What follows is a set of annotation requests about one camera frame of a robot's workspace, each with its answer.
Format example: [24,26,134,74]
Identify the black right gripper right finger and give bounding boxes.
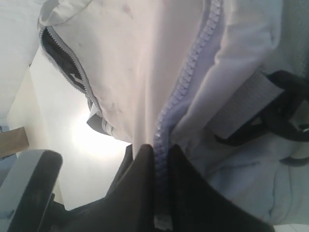
[168,145,275,232]

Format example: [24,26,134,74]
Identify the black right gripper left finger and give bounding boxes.
[62,145,154,232]

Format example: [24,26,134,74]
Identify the white duffel bag grey straps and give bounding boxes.
[37,0,309,232]

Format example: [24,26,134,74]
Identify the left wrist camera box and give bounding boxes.
[0,150,63,232]

